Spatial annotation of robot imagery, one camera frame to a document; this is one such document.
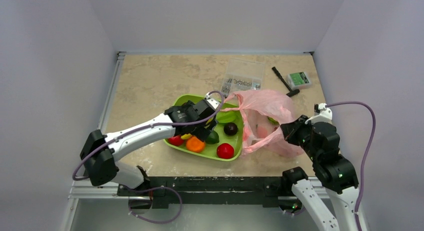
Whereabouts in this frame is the yellow fake banana bunch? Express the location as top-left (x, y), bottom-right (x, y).
top-left (180, 118), bottom-right (217, 141)

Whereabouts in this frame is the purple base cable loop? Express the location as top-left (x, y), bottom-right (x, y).
top-left (127, 186), bottom-right (184, 224)

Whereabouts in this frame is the green plastic tray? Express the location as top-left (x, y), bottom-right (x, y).
top-left (163, 94), bottom-right (244, 162)

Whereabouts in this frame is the orange fake fruit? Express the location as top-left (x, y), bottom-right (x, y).
top-left (185, 136), bottom-right (206, 153)

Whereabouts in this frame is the red fake apple right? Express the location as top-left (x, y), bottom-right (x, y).
top-left (216, 143), bottom-right (235, 159)

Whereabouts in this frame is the red fake apple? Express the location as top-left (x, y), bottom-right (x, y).
top-left (167, 135), bottom-right (185, 147)
top-left (216, 143), bottom-right (235, 159)

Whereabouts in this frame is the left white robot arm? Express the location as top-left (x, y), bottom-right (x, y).
top-left (80, 98), bottom-right (222, 196)

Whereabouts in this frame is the small green labelled box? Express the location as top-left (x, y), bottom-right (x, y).
top-left (287, 71), bottom-right (312, 90)

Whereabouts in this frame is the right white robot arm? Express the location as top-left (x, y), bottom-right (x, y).
top-left (280, 115), bottom-right (362, 231)

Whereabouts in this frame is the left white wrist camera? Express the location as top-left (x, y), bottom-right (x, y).
top-left (204, 93), bottom-right (221, 110)

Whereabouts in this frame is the pink plastic bag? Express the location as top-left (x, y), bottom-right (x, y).
top-left (221, 89), bottom-right (304, 158)

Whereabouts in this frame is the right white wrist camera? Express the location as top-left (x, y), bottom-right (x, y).
top-left (311, 103), bottom-right (333, 124)

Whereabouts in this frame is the clear plastic screw box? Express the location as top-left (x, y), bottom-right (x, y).
top-left (220, 58), bottom-right (265, 97)

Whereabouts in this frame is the green fake starfruit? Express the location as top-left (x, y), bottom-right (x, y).
top-left (216, 111), bottom-right (237, 124)

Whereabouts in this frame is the black T-handle tool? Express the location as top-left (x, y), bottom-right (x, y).
top-left (271, 66), bottom-right (300, 98)

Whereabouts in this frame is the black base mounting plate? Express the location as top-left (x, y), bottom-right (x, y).
top-left (117, 176), bottom-right (303, 213)

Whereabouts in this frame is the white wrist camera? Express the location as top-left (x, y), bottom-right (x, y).
top-left (204, 93), bottom-right (221, 110)
top-left (311, 103), bottom-right (333, 124)

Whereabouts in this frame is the dark green fake avocado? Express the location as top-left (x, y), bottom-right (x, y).
top-left (205, 130), bottom-right (220, 145)

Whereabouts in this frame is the red fake apple left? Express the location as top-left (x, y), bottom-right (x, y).
top-left (167, 135), bottom-right (185, 147)

